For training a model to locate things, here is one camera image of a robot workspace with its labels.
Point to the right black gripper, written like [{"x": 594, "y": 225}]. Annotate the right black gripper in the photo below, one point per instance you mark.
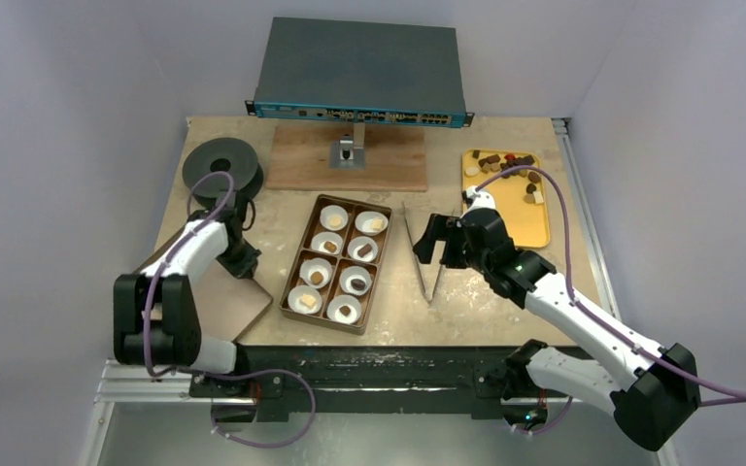
[{"x": 449, "y": 238}]

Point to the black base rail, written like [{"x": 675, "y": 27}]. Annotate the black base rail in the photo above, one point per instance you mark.
[{"x": 473, "y": 381}]

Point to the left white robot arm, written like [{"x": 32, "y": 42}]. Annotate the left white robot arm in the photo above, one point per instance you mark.
[{"x": 156, "y": 323}]

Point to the metal tweezers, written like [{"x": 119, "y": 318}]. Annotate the metal tweezers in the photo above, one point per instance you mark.
[{"x": 428, "y": 275}]

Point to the black filament spool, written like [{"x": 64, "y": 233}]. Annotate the black filament spool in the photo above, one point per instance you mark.
[{"x": 216, "y": 165}]

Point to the brown chocolate box tray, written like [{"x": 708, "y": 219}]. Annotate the brown chocolate box tray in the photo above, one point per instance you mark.
[{"x": 339, "y": 262}]

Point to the metal switch stand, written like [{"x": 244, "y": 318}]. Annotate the metal switch stand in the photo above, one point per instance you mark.
[{"x": 348, "y": 152}]

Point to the brown box lid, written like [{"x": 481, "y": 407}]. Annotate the brown box lid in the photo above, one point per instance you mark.
[{"x": 226, "y": 307}]

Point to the caramel round chocolate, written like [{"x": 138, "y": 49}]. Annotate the caramel round chocolate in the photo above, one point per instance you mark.
[{"x": 316, "y": 278}]

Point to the white paper cup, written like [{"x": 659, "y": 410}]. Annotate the white paper cup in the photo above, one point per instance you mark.
[
  {"x": 344, "y": 300},
  {"x": 293, "y": 300},
  {"x": 319, "y": 239},
  {"x": 355, "y": 272},
  {"x": 334, "y": 210},
  {"x": 316, "y": 265},
  {"x": 362, "y": 222},
  {"x": 357, "y": 243}
]

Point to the wooden board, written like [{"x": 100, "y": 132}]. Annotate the wooden board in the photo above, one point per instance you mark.
[{"x": 395, "y": 159}]

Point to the yellow plastic tray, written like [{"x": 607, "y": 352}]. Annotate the yellow plastic tray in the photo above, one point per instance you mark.
[{"x": 519, "y": 197}]

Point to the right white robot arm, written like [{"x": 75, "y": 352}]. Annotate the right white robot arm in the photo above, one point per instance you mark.
[{"x": 635, "y": 380}]

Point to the dark square chocolate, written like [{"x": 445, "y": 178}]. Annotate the dark square chocolate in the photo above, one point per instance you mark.
[{"x": 491, "y": 159}]

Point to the cream striped chocolate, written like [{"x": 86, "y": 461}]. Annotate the cream striped chocolate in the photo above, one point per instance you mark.
[{"x": 308, "y": 301}]

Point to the dark chocolate piece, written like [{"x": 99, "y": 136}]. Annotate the dark chocolate piece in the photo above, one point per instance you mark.
[{"x": 364, "y": 252}]

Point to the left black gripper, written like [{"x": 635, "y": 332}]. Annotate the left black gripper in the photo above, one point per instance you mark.
[{"x": 246, "y": 267}]

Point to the blue network switch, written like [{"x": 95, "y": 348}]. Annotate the blue network switch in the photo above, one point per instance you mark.
[{"x": 361, "y": 72}]

